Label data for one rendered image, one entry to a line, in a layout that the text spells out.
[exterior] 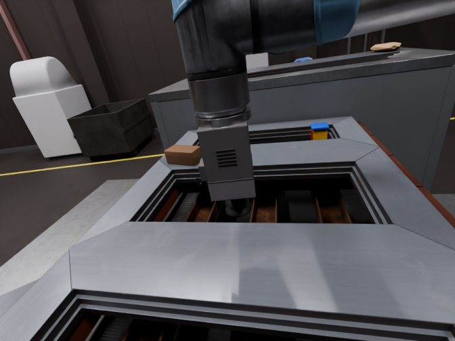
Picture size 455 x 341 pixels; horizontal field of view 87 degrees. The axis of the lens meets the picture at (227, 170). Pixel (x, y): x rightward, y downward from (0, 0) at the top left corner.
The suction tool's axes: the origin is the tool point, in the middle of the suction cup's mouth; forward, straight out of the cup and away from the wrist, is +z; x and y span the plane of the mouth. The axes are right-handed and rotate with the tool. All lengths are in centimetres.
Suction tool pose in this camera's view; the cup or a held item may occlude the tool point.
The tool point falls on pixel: (237, 208)
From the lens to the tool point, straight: 39.7
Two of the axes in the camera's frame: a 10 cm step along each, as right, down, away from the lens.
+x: 9.9, -1.1, -1.1
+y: -0.5, 4.6, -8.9
